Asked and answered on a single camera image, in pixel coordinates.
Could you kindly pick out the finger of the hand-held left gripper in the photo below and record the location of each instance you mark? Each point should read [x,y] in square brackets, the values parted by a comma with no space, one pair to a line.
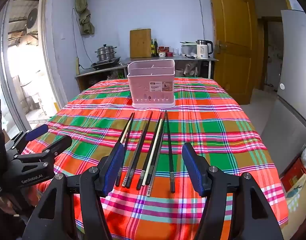
[55,146]
[37,132]

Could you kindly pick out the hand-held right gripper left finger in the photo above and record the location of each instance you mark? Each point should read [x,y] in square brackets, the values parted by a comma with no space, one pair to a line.
[115,165]

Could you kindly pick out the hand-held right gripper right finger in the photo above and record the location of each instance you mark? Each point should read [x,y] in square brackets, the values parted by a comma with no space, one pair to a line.
[192,167]

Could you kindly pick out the group of chopsticks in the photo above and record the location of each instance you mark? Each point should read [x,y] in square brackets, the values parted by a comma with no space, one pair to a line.
[150,155]

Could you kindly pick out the pink plastic utensil basket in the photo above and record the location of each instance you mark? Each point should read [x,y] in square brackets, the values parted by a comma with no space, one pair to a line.
[143,90]

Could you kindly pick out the plaid tablecloth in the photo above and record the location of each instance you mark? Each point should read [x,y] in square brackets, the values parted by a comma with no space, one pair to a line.
[205,120]

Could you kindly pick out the beige power strip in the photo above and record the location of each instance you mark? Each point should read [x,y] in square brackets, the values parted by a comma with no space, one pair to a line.
[77,66]

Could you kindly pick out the wooden shelf unit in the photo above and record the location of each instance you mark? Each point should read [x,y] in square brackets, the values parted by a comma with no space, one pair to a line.
[98,71]

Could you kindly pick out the gas stove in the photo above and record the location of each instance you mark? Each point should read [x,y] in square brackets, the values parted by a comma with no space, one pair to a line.
[105,64]

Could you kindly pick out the red cardboard box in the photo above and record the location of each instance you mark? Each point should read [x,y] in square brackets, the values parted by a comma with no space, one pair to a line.
[294,175]

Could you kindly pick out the steel steamer pot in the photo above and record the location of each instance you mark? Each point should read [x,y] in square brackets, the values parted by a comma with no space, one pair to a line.
[106,52]

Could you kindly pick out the steel counter table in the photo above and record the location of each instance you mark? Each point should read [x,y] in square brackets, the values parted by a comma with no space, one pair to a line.
[209,59]

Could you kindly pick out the cream printed box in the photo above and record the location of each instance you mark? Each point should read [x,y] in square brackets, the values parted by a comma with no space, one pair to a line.
[300,200]

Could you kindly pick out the outdoor air conditioner unit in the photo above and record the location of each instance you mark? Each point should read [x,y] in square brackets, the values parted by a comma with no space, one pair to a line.
[32,20]

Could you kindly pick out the drinking glass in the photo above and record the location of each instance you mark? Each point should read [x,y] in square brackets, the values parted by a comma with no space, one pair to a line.
[176,52]

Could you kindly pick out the white rice cooker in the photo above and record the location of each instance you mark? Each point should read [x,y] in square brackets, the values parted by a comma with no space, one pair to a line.
[187,50]

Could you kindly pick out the white electric kettle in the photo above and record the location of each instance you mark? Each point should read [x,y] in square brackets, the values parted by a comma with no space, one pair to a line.
[202,50]

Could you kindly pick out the dark oil bottle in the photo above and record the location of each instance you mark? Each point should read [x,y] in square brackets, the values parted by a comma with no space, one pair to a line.
[152,48]
[156,48]

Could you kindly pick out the wooden cutting board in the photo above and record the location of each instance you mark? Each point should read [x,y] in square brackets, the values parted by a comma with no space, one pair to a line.
[140,43]

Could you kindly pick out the hanging green cloth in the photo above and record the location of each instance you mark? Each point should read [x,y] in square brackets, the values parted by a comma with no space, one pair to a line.
[84,17]

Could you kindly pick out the wooden door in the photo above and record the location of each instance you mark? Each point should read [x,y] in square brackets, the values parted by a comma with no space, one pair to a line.
[232,42]

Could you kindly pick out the silver refrigerator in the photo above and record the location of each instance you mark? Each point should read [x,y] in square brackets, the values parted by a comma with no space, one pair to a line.
[292,80]

